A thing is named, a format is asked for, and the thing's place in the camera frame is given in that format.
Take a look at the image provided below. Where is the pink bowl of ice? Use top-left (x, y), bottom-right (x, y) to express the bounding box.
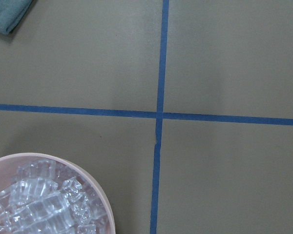
top-left (0, 153), bottom-right (116, 234)

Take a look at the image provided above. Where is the grey folded cloth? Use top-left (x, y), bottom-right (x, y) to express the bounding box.
top-left (0, 0), bottom-right (33, 36)

